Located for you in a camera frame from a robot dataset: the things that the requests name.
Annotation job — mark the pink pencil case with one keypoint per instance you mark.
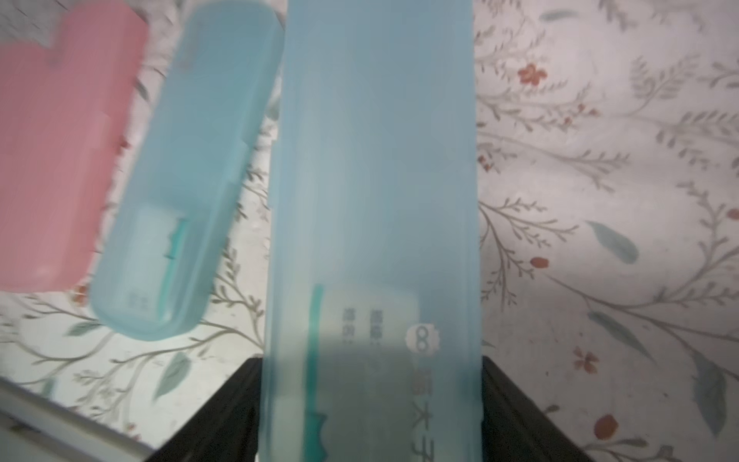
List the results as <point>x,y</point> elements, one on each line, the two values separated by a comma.
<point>64,109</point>

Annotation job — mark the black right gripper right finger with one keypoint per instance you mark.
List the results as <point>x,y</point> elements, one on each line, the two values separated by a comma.
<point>514,429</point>

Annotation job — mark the teal pencil case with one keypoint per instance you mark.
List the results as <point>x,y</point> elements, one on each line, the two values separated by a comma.
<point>373,322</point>
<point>155,276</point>

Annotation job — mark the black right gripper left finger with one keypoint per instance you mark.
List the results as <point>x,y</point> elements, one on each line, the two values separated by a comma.
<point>226,427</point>

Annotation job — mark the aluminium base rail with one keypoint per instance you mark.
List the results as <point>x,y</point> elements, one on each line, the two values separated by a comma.
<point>35,429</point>

